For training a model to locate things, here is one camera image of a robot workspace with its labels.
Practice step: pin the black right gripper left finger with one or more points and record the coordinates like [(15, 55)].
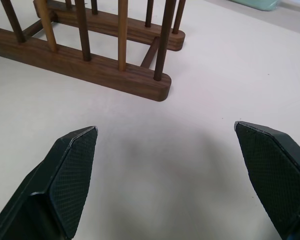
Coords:
[(65, 185)]

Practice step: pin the pale green object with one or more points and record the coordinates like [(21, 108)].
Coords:
[(255, 4)]

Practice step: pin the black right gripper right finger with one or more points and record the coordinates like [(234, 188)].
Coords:
[(277, 175)]

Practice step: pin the wooden dish rack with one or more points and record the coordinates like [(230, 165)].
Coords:
[(95, 67)]

